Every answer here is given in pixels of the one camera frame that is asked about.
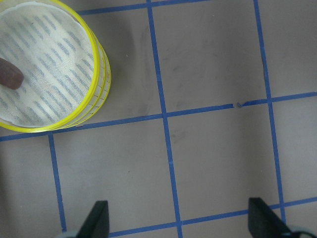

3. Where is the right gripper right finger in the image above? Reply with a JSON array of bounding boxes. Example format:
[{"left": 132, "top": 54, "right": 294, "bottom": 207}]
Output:
[{"left": 248, "top": 197, "right": 292, "bottom": 238}]

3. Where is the yellow steamer basket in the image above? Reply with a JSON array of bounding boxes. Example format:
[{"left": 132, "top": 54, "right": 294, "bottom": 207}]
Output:
[
  {"left": 0, "top": 0, "right": 103, "bottom": 133},
  {"left": 72, "top": 47, "right": 111, "bottom": 126}
]

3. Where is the brown steamed bun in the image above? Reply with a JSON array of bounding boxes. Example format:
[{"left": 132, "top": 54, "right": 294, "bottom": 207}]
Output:
[{"left": 0, "top": 58, "right": 24, "bottom": 90}]

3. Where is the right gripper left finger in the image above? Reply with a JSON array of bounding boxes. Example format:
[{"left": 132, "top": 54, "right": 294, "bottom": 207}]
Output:
[{"left": 78, "top": 200, "right": 109, "bottom": 238}]

